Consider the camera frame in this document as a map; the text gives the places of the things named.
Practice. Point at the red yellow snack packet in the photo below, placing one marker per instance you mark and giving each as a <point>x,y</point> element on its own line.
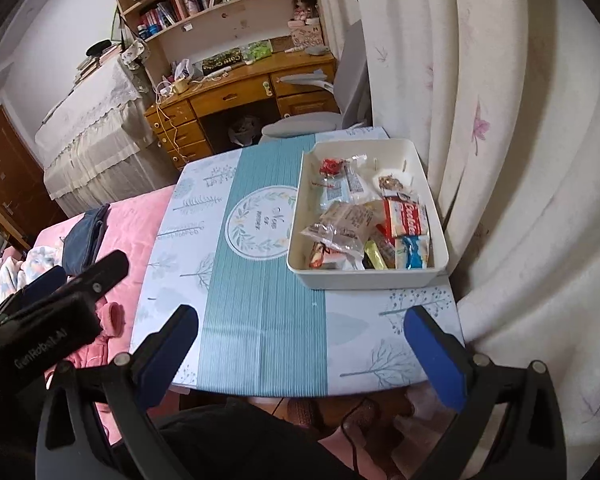
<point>392,182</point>

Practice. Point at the grey soft object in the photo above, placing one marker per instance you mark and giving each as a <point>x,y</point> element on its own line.
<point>318,50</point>

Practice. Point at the black round object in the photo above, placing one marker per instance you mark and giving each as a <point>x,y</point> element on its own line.
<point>99,48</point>

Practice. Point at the puffed rice snack packet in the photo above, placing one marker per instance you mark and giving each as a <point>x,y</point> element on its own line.
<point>330,236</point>

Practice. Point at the silver red snack packet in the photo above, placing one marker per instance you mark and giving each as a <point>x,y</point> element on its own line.
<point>332,166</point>

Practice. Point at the floral fleece blanket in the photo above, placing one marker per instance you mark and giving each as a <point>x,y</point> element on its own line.
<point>30,265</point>

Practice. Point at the small white snack packet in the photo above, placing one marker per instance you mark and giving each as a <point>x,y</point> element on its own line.
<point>355,180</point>

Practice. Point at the grey office chair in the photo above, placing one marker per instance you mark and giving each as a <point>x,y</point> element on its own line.
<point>352,75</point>

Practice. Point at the floral cloth bag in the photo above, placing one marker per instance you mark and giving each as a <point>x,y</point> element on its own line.
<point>132,52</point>

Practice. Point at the blue white snack packet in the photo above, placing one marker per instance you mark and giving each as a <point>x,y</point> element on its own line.
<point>334,191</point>

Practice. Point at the grey trash bag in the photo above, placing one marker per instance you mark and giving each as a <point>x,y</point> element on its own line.
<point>244,130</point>

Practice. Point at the brown wooden door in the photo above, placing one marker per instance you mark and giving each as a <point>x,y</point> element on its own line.
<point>5,170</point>

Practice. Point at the white cardboard box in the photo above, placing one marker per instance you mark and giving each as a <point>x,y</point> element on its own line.
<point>307,34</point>

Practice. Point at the pink quilted blanket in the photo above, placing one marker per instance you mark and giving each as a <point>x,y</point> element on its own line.
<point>125,220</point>

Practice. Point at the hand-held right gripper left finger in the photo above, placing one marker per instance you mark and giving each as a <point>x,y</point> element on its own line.
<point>172,345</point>

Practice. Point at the doll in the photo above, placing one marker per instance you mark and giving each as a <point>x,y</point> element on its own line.
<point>304,5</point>

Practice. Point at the red white snack packet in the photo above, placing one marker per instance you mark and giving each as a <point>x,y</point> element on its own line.
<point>405,217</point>

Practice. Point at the lace-covered cabinet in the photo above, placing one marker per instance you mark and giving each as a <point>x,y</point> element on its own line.
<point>90,120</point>

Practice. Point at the person's black trousers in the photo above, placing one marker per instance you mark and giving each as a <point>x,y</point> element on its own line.
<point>240,440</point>

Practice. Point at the dark blue garment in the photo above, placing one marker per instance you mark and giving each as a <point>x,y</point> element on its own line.
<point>85,235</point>

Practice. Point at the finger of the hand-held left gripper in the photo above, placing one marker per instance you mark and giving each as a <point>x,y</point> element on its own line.
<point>45,280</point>
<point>105,270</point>

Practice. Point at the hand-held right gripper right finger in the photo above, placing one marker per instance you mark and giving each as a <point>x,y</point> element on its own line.
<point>435,360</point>

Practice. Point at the green snack packet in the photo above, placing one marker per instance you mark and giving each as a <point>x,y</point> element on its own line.
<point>375,254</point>

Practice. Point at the brown slipper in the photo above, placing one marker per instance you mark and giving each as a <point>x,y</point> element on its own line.
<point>305,412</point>

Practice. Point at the white plastic bin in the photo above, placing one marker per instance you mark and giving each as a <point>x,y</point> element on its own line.
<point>360,280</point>

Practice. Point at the white plastic bag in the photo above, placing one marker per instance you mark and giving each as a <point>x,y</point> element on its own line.
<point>182,69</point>

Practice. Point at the wooden bookshelf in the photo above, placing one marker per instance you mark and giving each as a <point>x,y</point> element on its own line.
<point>240,15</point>

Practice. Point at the large clear snack packet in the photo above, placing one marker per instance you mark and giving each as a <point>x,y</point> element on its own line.
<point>350,217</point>

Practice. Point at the pink fleece garment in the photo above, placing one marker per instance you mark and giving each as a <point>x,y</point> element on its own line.
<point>107,320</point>

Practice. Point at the floral cream curtain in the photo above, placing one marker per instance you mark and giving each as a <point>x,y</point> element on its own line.
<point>505,135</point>

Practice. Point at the black printed pouch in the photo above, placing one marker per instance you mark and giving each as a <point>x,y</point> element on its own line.
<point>222,61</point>

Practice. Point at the green plastic packet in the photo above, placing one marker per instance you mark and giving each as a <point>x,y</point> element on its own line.
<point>260,50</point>

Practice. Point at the stack of flat books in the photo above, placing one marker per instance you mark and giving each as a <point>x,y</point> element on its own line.
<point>92,62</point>

